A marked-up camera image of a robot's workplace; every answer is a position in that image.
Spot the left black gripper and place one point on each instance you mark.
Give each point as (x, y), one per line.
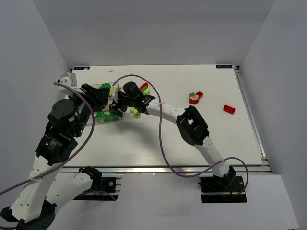
(90, 96)

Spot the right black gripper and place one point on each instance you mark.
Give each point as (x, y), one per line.
(121, 101)

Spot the green L-shaped lego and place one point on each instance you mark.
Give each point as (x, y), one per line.
(100, 116)

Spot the red rectangular lego brick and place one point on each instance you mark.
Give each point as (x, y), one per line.
(229, 109)

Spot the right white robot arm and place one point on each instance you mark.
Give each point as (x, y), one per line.
(192, 127)

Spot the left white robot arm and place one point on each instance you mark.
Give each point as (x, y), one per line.
(35, 207)

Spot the clear three-slot container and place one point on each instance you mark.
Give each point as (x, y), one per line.
(110, 99)

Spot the green and lime lego stack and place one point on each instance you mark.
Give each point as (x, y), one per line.
(111, 88)

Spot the lime lego brick upper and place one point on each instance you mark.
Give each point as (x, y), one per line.
(133, 110)

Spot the lime lego brick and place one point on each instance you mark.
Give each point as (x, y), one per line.
(133, 110)
(137, 115)

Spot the lime lego brick lower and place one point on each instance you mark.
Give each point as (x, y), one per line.
(137, 115)

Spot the left blue corner label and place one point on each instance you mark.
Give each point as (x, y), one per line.
(81, 68)

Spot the blue corner label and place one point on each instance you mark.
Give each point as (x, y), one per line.
(81, 68)
(223, 66)

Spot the red green yellow lego stack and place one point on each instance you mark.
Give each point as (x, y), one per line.
(145, 89)

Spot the red flower lego piece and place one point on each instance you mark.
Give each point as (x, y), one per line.
(195, 99)

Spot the right blue corner label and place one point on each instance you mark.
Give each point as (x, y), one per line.
(223, 66)

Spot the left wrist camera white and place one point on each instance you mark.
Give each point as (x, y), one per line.
(68, 79)

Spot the aluminium table frame rail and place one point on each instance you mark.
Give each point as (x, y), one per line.
(251, 169)

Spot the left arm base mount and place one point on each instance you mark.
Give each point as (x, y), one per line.
(103, 188)

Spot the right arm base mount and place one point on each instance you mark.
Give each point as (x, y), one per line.
(215, 192)

